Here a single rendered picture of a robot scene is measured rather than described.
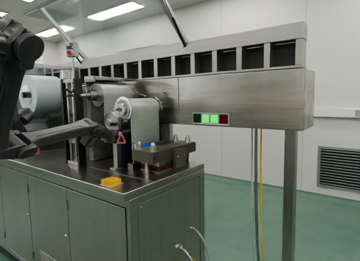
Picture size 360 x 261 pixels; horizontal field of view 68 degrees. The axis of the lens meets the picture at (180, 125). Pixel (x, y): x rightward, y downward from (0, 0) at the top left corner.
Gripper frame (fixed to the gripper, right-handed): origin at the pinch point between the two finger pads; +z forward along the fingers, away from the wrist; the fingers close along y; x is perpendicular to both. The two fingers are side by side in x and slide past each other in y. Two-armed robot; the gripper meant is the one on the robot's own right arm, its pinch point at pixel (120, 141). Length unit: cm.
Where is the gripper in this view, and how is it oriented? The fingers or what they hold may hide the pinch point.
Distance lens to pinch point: 149.2
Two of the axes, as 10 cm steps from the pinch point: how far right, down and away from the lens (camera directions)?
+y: 8.0, 0.5, -6.0
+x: 2.8, -9.1, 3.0
